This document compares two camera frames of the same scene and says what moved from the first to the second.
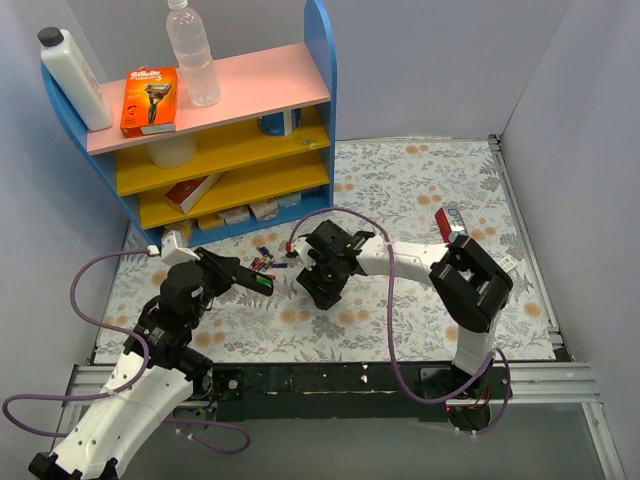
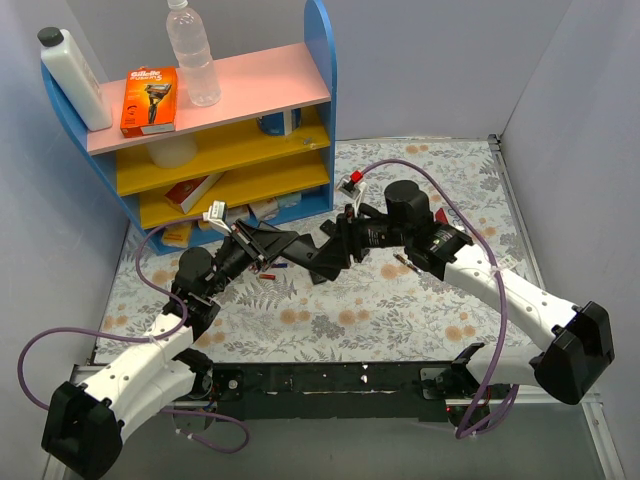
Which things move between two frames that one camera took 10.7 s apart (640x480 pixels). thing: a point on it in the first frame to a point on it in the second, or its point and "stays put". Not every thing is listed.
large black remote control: x=253 y=280 to x=294 y=247
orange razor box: x=149 y=102 stays put
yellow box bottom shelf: x=185 y=227 stays put
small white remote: x=508 y=263 stays put
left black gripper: x=230 y=270 to x=248 y=242
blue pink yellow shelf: x=265 y=149 stays put
